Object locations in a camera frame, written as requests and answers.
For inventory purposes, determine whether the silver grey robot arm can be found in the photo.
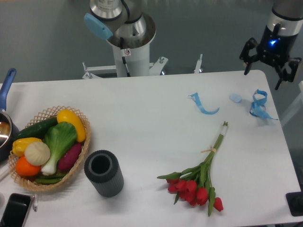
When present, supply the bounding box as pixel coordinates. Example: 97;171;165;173
84;0;303;89

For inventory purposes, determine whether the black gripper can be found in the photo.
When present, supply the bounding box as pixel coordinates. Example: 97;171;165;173
239;23;302;90

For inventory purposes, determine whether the red tulip bouquet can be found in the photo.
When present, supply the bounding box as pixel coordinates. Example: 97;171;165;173
157;122;229;216

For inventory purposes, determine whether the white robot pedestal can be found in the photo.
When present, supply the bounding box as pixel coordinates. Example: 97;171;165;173
82;44;169;79

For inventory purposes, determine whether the curved blue ribbon strip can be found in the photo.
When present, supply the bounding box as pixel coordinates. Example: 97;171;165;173
189;92;220;115

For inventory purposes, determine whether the orange fruit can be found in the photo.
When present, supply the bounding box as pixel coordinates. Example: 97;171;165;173
15;156;41;176

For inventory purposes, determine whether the green cucumber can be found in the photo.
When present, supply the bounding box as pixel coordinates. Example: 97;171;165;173
15;118;58;140

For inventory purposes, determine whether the green pea pod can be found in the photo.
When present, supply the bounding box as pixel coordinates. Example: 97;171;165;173
35;175;64;185

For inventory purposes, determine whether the green bok choy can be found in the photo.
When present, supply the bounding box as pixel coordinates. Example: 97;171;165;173
41;122;77;175

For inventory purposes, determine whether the cream steamed bun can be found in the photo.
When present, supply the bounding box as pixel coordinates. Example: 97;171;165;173
24;142;51;166

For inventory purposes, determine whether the dark grey ribbed vase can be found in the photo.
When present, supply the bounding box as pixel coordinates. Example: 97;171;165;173
84;150;124;198

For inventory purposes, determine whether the blue handled saucepan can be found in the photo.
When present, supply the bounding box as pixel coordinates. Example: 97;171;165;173
0;68;19;162

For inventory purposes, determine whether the black smartphone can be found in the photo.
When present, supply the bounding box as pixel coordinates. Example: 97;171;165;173
0;193;32;227

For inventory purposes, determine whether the purple sweet potato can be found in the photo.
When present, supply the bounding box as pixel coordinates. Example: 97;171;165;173
58;143;81;172

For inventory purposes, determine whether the yellow squash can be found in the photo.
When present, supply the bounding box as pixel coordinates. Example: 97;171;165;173
57;109;86;142

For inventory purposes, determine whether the yellow bell pepper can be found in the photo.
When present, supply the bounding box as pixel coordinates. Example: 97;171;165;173
12;137;42;157

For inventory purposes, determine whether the tangled blue ribbon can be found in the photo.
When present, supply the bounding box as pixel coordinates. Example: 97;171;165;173
250;89;278;120

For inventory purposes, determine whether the small light blue cap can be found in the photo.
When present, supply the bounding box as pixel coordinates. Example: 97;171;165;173
229;94;242;103

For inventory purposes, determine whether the black device at table edge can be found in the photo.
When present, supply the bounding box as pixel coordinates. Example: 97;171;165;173
285;192;303;217

